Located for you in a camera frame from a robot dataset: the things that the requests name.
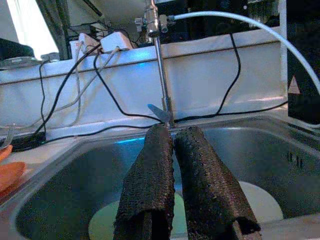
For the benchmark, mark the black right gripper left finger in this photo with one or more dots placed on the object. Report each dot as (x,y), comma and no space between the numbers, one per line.
(147,180)

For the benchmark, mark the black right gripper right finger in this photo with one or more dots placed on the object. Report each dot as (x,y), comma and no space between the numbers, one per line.
(212,185)

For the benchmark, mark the silver metal knife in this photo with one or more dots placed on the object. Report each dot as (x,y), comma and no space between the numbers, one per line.
(158,113)

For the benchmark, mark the orange plastic bowl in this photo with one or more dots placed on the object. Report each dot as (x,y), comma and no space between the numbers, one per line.
(10,172)

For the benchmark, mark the silver metal fork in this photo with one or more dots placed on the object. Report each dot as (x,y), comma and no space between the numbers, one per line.
(10,135)

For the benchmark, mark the white plate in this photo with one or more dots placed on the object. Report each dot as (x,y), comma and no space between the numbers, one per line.
(262,202)

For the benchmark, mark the green plate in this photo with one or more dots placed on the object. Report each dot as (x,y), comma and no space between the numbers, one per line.
(105,220)

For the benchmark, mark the stainless steel sink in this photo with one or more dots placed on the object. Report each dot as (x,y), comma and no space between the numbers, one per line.
(75,170)

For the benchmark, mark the chrome faucet pipe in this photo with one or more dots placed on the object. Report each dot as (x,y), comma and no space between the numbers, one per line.
(161,75)

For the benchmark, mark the black power adapter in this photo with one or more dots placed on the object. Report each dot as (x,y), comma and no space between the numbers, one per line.
(27,142)

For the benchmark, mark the pinkish white plug adapter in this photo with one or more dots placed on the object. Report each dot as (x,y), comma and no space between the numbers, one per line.
(87,40)

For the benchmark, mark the black appliance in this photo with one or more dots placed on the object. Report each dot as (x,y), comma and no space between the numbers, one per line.
(303,62)

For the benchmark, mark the chrome faucet diverter valve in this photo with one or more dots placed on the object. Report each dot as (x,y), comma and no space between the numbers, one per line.
(152,23)

